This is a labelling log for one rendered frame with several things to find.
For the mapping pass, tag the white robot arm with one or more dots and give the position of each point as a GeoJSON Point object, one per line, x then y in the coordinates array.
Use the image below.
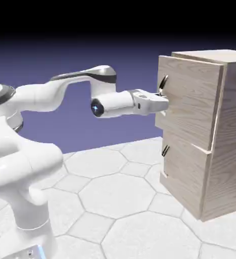
{"type": "Point", "coordinates": [39, 97]}

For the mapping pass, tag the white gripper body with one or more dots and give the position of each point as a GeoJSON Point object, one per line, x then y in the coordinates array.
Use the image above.
{"type": "Point", "coordinates": [157, 104]}

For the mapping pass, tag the large light wood cabinet door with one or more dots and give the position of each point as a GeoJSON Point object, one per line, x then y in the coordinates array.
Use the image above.
{"type": "Point", "coordinates": [188, 101]}

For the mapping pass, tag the light wood cabinet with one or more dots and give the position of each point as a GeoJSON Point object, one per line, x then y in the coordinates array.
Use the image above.
{"type": "Point", "coordinates": [231, 131]}

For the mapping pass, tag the small light wood cabinet door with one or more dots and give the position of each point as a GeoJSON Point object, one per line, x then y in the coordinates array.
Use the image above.
{"type": "Point", "coordinates": [182, 172]}

